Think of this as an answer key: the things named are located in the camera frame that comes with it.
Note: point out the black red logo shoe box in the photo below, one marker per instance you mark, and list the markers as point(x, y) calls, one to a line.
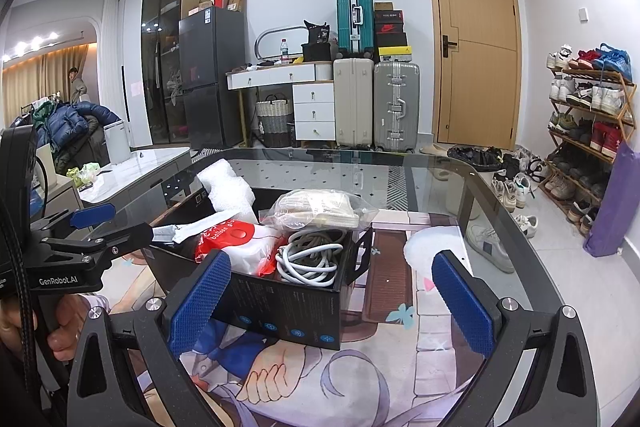
point(389, 28)

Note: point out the plain black shoe box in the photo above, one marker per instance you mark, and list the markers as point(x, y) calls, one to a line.
point(391, 40)

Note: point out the white desk with drawers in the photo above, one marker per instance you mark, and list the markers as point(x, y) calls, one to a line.
point(312, 107)

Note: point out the silver suitcase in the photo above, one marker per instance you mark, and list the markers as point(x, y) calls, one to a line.
point(397, 107)

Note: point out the teal suitcase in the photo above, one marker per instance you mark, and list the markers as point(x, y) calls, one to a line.
point(350, 17)

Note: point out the black white label shoe box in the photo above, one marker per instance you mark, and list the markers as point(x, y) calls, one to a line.
point(388, 16)

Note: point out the arched metal mirror frame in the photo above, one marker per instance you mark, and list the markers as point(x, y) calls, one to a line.
point(262, 42)

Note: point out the white marble counter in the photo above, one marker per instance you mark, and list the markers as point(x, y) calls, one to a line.
point(145, 167)

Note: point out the plastic water bottle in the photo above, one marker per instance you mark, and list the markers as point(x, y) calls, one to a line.
point(285, 52)

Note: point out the wooden door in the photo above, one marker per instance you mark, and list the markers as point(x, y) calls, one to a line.
point(475, 57)

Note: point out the wicker basket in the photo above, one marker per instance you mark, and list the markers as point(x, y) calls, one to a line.
point(274, 117)

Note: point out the person's left hand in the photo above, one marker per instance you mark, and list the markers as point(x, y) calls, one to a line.
point(70, 322)

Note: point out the white light switch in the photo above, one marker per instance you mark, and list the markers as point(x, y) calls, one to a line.
point(583, 14)

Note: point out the white bubble wrap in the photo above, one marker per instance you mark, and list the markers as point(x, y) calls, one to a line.
point(227, 187)

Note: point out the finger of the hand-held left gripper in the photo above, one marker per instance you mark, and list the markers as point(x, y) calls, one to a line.
point(92, 214)
point(125, 239)

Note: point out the red and white packet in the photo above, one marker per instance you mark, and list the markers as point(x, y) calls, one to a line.
point(235, 242)

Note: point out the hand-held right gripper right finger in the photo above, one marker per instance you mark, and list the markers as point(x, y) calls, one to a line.
point(462, 302)

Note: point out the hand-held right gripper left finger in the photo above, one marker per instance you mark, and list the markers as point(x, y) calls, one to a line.
point(200, 297)

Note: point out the beige curtain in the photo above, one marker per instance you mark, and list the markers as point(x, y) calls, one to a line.
point(40, 82)

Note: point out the dark glass cabinet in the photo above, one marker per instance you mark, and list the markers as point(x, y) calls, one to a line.
point(162, 57)

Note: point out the white bin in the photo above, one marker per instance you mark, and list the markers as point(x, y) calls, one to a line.
point(117, 142)

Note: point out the blue down jacket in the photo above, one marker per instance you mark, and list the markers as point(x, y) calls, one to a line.
point(75, 122)

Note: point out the white sneaker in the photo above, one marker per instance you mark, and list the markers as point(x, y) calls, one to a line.
point(490, 247)

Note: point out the black cardboard box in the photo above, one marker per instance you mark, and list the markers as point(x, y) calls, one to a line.
point(280, 312)

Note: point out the flat cardboard box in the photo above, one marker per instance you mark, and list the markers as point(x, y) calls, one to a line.
point(200, 9)

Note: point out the light green pouch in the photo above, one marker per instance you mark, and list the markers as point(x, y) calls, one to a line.
point(82, 174)

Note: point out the dark grey refrigerator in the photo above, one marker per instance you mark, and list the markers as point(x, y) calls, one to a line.
point(210, 77)

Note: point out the printed cartoon desk mat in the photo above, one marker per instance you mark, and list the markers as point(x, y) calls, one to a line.
point(390, 357)

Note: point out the pile of assorted shoes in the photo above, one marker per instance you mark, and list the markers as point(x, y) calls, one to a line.
point(515, 187)

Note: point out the beige suitcase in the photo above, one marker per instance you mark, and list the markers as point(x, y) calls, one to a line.
point(352, 102)

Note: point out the purple bag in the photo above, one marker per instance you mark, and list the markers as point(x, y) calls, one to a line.
point(610, 207)

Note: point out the brown shoe box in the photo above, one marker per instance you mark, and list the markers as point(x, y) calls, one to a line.
point(383, 6)

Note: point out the black paper bag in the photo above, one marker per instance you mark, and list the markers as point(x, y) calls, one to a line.
point(320, 42)

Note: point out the wooden shoe rack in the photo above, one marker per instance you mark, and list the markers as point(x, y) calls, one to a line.
point(627, 107)

